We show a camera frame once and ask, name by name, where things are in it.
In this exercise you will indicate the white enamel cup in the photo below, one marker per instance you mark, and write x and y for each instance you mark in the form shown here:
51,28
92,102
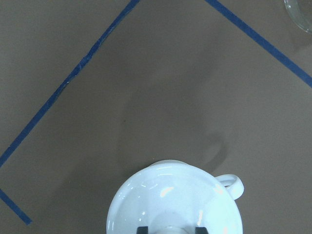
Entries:
232,183

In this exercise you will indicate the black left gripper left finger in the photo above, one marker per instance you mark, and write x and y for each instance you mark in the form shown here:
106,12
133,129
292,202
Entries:
142,230

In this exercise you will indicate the clear plastic funnel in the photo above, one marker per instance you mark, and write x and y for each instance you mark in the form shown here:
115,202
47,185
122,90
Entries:
300,12

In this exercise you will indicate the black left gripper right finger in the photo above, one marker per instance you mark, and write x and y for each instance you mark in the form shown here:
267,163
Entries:
201,230

